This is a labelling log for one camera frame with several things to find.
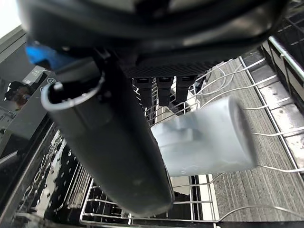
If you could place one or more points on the open dishwasher door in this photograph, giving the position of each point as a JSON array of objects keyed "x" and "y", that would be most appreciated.
[{"x": 47, "y": 175}]

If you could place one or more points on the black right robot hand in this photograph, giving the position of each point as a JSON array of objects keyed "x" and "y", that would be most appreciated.
[{"x": 107, "y": 133}]

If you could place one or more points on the white translucent plastic cup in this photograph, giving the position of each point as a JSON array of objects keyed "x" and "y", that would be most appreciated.
[{"x": 204, "y": 140}]

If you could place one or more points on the black dishwasher with control panel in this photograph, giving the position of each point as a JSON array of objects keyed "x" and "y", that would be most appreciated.
[{"x": 21, "y": 99}]

